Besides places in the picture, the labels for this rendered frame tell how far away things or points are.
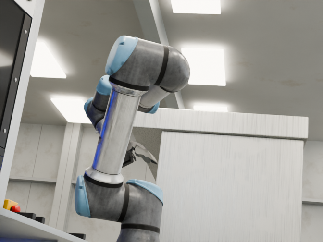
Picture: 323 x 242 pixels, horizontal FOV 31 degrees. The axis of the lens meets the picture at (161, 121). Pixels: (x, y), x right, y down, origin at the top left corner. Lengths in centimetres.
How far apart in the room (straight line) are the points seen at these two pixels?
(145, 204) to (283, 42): 676
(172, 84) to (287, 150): 297
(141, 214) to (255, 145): 290
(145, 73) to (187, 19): 633
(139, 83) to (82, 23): 683
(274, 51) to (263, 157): 423
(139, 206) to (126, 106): 30
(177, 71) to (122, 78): 15
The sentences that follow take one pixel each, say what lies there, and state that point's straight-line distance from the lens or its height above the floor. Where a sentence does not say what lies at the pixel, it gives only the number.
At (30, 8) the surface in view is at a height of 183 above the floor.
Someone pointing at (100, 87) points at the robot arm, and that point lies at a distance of 196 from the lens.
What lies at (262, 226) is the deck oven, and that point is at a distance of 439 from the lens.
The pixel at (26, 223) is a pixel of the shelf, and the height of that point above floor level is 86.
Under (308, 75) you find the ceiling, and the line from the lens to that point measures 928.
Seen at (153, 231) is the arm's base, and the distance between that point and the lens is 172.
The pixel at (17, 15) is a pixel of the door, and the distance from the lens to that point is 252.
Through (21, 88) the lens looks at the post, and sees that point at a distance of 248.
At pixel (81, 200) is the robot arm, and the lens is 168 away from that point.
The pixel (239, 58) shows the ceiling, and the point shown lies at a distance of 882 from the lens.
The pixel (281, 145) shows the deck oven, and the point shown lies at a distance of 455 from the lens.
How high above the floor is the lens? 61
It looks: 20 degrees up
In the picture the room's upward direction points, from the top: 7 degrees clockwise
